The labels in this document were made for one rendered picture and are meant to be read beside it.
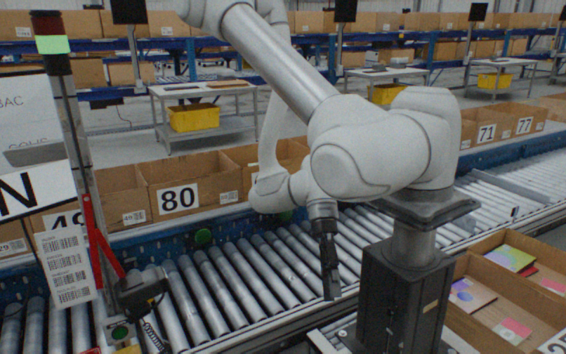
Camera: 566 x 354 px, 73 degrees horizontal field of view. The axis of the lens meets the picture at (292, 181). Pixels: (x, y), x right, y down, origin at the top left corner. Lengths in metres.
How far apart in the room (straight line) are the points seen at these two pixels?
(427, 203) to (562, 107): 2.87
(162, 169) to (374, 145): 1.33
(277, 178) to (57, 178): 0.57
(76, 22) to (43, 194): 5.05
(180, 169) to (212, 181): 0.30
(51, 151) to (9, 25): 5.05
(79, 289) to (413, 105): 0.84
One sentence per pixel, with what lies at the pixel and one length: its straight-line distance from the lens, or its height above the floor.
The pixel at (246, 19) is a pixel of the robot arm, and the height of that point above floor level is 1.65.
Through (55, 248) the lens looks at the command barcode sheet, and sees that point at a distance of 0.96.
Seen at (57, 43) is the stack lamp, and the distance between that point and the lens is 0.85.
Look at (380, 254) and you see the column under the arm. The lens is 1.05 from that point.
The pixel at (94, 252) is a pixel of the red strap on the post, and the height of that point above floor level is 1.17.
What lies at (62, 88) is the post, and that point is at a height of 1.53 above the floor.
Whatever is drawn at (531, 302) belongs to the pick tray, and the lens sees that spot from 1.52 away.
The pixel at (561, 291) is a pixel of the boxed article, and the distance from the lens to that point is 1.67.
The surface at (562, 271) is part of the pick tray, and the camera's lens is 1.79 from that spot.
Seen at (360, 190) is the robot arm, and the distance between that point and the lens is 0.70.
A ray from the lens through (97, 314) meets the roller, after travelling 1.49.
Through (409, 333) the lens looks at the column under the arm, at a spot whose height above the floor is 0.91.
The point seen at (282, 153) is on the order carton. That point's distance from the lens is 2.08.
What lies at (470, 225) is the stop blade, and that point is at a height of 0.77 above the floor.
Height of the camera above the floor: 1.65
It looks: 23 degrees down
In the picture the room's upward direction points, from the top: straight up
